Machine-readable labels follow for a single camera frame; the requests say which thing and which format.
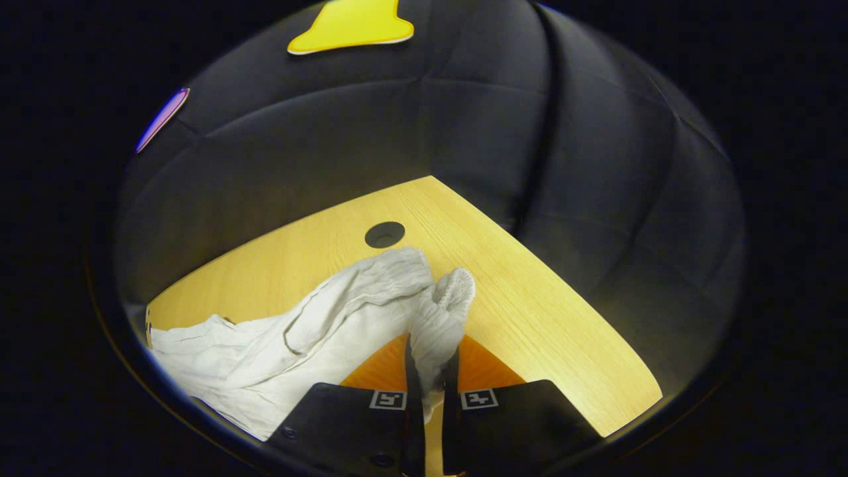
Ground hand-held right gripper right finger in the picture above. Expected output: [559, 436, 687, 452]
[442, 334, 604, 475]

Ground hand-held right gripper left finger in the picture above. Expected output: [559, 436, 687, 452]
[264, 334, 425, 475]

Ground white jeans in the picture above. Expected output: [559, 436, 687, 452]
[148, 246, 477, 442]

